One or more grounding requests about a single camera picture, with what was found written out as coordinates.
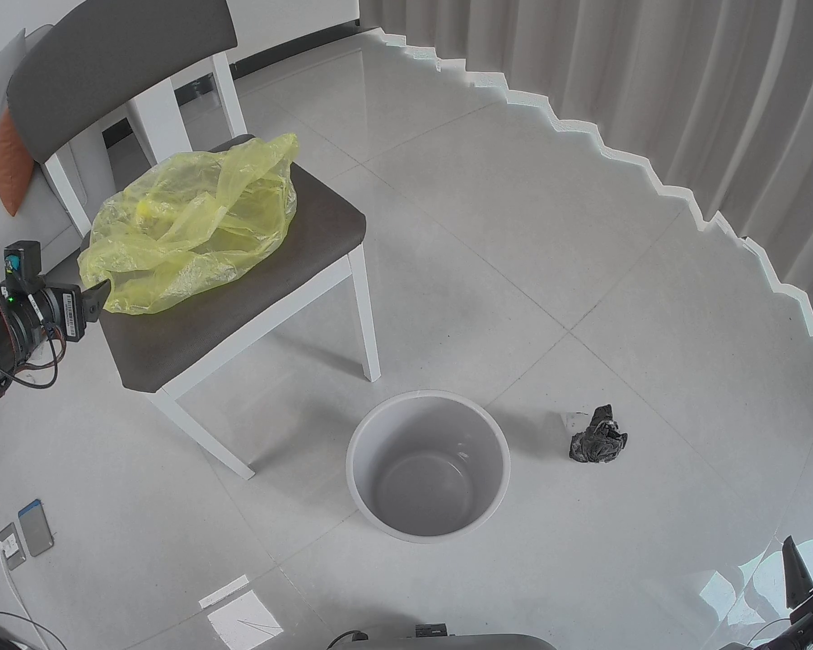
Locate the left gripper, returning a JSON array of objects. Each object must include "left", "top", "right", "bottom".
[{"left": 3, "top": 280, "right": 111, "bottom": 364}]

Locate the yellow plastic bag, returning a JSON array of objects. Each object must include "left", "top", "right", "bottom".
[{"left": 78, "top": 133, "right": 300, "bottom": 315}]

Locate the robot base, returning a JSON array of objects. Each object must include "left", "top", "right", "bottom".
[{"left": 328, "top": 623, "right": 550, "bottom": 650}]

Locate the crumpled black plastic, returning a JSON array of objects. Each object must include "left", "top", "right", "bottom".
[{"left": 568, "top": 404, "right": 630, "bottom": 465}]

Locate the white trash bin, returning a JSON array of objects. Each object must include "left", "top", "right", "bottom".
[{"left": 346, "top": 390, "right": 512, "bottom": 544}]

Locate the pale grey sofa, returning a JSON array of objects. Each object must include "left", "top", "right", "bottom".
[{"left": 0, "top": 24, "right": 90, "bottom": 283}]

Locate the orange cushion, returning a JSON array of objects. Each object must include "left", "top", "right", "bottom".
[{"left": 0, "top": 107, "right": 36, "bottom": 218}]

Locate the grey and white chair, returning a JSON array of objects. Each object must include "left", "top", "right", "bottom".
[{"left": 5, "top": 0, "right": 382, "bottom": 480}]

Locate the pale grey curtain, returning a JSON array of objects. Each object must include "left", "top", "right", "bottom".
[{"left": 355, "top": 0, "right": 813, "bottom": 377}]

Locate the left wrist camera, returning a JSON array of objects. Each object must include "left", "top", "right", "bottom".
[{"left": 3, "top": 241, "right": 43, "bottom": 294}]

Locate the black cable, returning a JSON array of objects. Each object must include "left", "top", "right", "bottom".
[
  {"left": 0, "top": 609, "right": 65, "bottom": 650},
  {"left": 0, "top": 322, "right": 66, "bottom": 392}
]

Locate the white cable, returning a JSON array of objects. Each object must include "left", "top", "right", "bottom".
[{"left": 0, "top": 542, "right": 38, "bottom": 628}]

